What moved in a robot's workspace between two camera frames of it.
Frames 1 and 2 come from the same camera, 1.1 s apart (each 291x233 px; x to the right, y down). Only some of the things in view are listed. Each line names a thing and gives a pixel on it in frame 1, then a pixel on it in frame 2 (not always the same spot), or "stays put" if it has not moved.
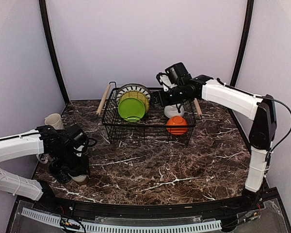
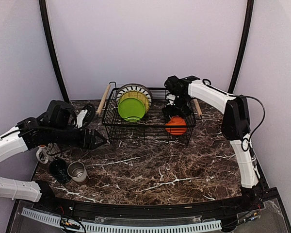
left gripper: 81,169 to 90,144
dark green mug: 59,172 stays put
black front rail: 212,209 stays put
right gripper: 154,96 to 186,111
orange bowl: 177,120 stays put
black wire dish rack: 129,116 stays put
